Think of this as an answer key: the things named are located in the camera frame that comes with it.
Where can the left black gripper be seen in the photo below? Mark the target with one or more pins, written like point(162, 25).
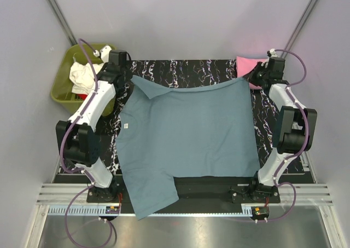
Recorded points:
point(129, 74)

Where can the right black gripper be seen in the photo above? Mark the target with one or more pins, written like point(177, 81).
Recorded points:
point(250, 77)

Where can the blue-grey t shirt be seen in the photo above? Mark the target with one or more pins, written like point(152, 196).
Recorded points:
point(183, 132)

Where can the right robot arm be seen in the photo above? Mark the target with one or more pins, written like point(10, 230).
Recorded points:
point(294, 128)

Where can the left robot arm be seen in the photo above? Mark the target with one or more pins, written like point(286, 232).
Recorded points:
point(79, 146)

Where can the folded pink t shirt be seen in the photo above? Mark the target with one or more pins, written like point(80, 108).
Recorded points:
point(249, 69)

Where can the white t shirt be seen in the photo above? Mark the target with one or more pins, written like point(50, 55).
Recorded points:
point(82, 78)

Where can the red t shirt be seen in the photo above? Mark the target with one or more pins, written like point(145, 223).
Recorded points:
point(82, 97)

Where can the black marbled table mat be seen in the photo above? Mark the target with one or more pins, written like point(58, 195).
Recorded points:
point(187, 74)

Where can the olive green plastic bin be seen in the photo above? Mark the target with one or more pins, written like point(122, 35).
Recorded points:
point(61, 91)

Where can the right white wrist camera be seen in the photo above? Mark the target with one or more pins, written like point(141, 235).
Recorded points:
point(272, 54)

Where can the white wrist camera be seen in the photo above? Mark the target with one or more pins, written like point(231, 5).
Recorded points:
point(105, 53)
point(272, 54)

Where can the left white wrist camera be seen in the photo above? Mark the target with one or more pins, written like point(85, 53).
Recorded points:
point(105, 53)

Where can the left aluminium frame post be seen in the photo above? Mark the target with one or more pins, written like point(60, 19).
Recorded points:
point(59, 15)

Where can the aluminium frame post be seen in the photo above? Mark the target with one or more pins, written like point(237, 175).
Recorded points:
point(310, 7)
point(59, 15)

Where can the right aluminium frame post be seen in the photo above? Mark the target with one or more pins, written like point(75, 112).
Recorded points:
point(310, 7)

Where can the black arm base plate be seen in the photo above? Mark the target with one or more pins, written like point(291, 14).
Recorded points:
point(207, 193)

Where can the slotted cable duct rail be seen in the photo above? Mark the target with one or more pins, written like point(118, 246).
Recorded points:
point(99, 210)

